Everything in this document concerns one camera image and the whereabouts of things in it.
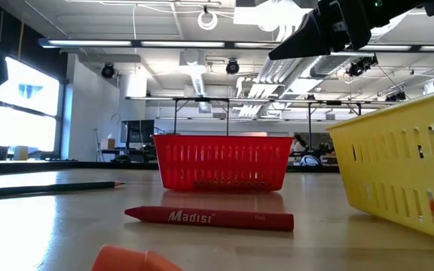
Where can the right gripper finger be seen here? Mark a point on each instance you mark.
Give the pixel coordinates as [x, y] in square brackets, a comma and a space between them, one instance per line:
[307, 37]

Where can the red plastic bin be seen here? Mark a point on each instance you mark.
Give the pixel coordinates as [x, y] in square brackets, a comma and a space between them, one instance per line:
[220, 140]

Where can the black monitor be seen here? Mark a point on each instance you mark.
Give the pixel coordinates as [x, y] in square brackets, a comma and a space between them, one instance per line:
[141, 133]

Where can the white ceiling light fixture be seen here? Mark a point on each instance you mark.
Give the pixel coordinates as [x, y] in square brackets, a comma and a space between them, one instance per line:
[266, 15]

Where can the red Madisi crayon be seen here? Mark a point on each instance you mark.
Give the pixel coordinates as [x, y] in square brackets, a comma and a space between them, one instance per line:
[232, 219]

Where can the person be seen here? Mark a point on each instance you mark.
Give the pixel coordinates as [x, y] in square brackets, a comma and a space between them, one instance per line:
[299, 144]

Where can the black background frame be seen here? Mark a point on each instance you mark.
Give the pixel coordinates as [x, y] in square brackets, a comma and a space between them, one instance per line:
[202, 99]

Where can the orange cap eraser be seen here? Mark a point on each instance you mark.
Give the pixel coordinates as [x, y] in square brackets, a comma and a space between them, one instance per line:
[126, 261]

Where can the bright window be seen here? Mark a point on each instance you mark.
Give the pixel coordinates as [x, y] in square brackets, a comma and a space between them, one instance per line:
[28, 128]

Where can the yellow plastic bin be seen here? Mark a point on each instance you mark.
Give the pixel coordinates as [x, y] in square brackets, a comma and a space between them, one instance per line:
[390, 171]

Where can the black aluminium table frame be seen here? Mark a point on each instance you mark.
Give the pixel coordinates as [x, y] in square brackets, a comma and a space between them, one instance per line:
[89, 165]

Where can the dark green pencil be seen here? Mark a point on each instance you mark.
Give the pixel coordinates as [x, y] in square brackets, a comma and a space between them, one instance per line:
[51, 187]

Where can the white and blue ball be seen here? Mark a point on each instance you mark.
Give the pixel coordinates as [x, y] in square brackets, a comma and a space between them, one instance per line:
[310, 160]

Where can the silver ventilation duct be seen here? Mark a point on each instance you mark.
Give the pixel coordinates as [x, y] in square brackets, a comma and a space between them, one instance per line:
[326, 66]

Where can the pale yellow box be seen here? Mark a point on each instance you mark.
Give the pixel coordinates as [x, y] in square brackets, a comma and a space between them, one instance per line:
[21, 153]

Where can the cardboard box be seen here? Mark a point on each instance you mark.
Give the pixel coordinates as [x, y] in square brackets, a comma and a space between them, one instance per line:
[107, 144]

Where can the black ceiling lamp cluster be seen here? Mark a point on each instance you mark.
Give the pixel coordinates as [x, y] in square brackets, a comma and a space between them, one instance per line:
[360, 66]
[396, 96]

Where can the long ceiling light strip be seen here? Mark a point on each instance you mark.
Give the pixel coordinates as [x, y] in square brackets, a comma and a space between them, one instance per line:
[183, 44]

